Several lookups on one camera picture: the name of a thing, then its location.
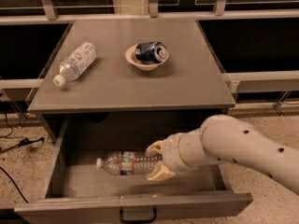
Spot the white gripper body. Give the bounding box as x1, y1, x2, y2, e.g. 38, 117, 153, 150
162, 131, 219, 174

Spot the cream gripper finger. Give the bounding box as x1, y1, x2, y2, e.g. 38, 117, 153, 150
147, 162, 176, 181
146, 140, 164, 155

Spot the clear bottle red label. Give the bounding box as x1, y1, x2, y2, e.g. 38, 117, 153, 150
96, 151, 162, 175

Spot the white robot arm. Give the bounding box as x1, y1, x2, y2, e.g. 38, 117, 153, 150
146, 115, 299, 194

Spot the grey cabinet with top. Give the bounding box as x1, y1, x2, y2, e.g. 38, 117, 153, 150
27, 17, 236, 144

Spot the open grey top drawer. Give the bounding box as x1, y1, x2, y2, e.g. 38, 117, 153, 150
15, 111, 252, 224

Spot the water bottle white label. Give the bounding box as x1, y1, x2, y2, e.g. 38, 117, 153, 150
53, 42, 97, 87

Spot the crushed blue soda can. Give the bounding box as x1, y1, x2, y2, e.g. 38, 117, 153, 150
135, 42, 167, 63

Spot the white bowl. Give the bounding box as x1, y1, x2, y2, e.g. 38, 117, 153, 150
125, 45, 169, 71

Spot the metal window railing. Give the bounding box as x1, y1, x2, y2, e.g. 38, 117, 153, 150
0, 0, 299, 24

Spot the black drawer handle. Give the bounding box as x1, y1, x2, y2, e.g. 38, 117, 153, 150
119, 208, 157, 224

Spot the black cable with plug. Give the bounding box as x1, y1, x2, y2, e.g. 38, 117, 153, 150
0, 136, 46, 154

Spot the black cable on floor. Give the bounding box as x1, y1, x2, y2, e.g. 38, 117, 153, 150
0, 166, 30, 203

